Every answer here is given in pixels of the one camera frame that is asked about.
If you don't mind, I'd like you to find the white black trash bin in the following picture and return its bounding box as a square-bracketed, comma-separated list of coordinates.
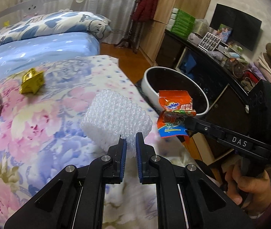
[141, 66, 209, 118]

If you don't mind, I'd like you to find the red coat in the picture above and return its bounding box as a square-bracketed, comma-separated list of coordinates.
[131, 0, 158, 23]

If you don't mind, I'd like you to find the blue white cartoon quilt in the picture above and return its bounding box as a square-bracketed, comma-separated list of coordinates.
[0, 11, 112, 46]

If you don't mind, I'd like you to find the photo grid frame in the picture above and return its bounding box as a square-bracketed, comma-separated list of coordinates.
[197, 32, 221, 52]

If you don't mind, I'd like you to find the blue bed sheet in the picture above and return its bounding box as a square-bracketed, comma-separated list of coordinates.
[0, 32, 100, 79]

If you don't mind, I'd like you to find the wooden coat stand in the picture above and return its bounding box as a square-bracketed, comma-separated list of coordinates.
[114, 0, 139, 54]

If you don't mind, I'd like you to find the black tv cabinet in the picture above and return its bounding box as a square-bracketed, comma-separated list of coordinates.
[155, 29, 271, 162]

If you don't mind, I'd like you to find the wooden wardrobe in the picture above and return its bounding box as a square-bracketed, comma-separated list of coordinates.
[139, 0, 217, 66]

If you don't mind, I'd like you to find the black television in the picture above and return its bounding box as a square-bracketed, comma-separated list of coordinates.
[210, 4, 262, 51]

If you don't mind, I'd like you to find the orange ovaltine wrapper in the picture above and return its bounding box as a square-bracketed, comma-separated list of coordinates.
[157, 90, 196, 142]

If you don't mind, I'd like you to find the green white box stack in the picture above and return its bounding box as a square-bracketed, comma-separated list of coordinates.
[166, 8, 196, 39]

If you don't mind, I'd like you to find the framed colour photo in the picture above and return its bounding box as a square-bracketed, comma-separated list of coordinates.
[218, 24, 232, 43]

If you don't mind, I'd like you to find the white bed guard rail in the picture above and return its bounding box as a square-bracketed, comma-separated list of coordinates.
[0, 0, 99, 27]

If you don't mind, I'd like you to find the yellow snack bag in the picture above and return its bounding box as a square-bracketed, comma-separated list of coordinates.
[20, 68, 45, 95]

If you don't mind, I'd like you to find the white foam net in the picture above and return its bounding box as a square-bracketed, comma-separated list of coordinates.
[81, 90, 153, 158]

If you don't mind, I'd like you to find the right hand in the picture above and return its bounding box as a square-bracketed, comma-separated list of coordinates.
[225, 162, 271, 216]

